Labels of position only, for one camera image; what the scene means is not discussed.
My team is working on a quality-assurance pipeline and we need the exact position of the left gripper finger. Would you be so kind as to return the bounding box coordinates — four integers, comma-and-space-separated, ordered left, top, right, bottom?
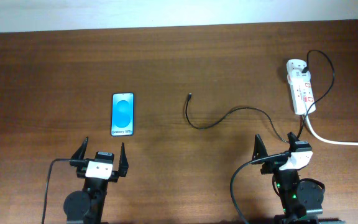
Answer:
70, 137, 89, 167
118, 143, 129, 177

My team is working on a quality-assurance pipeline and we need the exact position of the black USB charging cable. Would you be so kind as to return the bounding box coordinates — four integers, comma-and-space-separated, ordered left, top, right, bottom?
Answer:
184, 49, 336, 144

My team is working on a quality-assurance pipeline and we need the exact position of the blue Galaxy smartphone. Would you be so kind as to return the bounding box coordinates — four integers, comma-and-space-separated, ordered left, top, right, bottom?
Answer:
111, 93, 134, 136

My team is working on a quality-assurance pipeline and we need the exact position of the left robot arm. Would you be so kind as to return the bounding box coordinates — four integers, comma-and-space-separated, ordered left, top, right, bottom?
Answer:
63, 138, 129, 223

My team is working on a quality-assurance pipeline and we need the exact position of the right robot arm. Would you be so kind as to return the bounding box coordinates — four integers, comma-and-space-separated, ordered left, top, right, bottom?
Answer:
252, 132, 325, 223

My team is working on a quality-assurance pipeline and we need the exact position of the white USB charger plug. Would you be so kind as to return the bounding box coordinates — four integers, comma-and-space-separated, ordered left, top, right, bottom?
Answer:
291, 67, 311, 82

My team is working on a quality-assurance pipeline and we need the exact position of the white power strip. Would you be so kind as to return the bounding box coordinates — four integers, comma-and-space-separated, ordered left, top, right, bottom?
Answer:
286, 59, 316, 115

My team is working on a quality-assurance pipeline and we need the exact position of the white power strip cord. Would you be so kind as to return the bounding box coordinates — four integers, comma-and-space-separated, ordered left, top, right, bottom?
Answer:
303, 113, 358, 148

